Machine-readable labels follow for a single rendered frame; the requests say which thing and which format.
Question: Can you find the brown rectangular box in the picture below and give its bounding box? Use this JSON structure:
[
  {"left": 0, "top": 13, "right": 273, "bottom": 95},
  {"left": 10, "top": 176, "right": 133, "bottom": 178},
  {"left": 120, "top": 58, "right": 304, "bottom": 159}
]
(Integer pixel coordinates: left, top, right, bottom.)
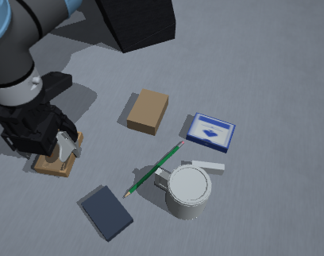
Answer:
[{"left": 126, "top": 88, "right": 168, "bottom": 136}]

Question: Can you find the grey mug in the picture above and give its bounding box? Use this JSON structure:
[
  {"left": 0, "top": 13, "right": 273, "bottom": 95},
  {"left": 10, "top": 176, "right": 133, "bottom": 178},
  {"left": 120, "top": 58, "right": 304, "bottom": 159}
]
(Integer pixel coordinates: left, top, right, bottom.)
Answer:
[{"left": 155, "top": 165, "right": 211, "bottom": 220}]

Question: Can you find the wooden ball maze puzzle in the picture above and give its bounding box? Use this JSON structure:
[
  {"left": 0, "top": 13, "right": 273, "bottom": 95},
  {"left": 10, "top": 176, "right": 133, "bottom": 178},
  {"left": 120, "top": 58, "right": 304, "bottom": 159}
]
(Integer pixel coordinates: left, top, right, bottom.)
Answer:
[{"left": 34, "top": 131, "right": 83, "bottom": 177}]

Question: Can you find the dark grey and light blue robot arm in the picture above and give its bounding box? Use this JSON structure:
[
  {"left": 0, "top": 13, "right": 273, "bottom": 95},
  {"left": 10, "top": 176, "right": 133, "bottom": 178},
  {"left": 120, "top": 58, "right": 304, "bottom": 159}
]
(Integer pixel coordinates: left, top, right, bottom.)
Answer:
[{"left": 0, "top": 0, "right": 82, "bottom": 107}]

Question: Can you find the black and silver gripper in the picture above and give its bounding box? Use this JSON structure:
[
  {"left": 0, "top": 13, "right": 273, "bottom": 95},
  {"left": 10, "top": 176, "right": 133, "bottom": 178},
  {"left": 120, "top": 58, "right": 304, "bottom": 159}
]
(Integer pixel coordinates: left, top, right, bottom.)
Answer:
[{"left": 0, "top": 84, "right": 79, "bottom": 162}]

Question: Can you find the green pencil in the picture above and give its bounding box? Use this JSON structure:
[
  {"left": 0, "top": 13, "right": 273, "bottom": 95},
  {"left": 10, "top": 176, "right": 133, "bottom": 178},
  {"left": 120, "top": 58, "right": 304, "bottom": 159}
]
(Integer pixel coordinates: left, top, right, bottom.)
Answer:
[{"left": 126, "top": 141, "right": 184, "bottom": 196}]

